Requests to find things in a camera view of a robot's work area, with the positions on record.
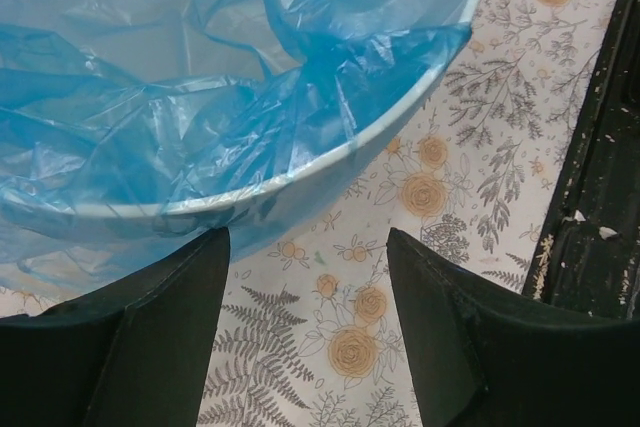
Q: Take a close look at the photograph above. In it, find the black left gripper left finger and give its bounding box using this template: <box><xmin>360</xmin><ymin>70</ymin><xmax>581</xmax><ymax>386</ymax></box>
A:
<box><xmin>1</xmin><ymin>229</ymin><xmax>230</xmax><ymax>426</ymax></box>

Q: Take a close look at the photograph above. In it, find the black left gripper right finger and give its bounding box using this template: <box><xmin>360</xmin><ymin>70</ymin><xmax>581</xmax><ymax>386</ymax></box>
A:
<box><xmin>387</xmin><ymin>229</ymin><xmax>639</xmax><ymax>426</ymax></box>

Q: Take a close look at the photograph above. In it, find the blue plastic trash bag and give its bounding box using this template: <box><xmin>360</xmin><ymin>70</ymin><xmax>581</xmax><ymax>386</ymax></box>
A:
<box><xmin>1</xmin><ymin>0</ymin><xmax>479</xmax><ymax>297</ymax></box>

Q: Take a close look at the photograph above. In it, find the white cylindrical trash bin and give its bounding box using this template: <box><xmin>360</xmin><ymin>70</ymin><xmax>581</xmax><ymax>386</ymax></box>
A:
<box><xmin>0</xmin><ymin>0</ymin><xmax>491</xmax><ymax>221</ymax></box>

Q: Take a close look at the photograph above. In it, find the black scratched base plate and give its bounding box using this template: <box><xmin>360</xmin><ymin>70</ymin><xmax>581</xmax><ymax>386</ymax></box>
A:
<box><xmin>522</xmin><ymin>0</ymin><xmax>639</xmax><ymax>320</ymax></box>

